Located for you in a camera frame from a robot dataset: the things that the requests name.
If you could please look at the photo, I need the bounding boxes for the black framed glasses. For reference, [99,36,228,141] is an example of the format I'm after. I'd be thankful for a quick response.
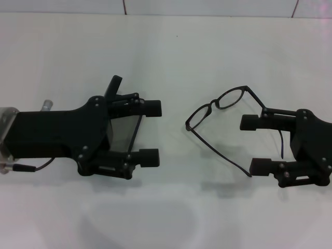
[185,85,285,178]

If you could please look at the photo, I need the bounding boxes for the black glasses case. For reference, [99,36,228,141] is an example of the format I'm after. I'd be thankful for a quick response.
[103,75,144,154]

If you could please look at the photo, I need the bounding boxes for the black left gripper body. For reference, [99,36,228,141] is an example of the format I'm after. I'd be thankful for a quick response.
[10,95,111,177]

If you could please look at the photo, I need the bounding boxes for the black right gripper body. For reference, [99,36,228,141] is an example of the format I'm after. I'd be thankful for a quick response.
[289,108,332,186]

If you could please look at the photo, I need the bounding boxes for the left gripper silver post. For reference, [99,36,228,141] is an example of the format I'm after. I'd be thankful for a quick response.
[41,99,54,113]

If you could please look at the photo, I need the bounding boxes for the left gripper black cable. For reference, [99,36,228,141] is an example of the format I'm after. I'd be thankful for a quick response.
[0,157,54,175]

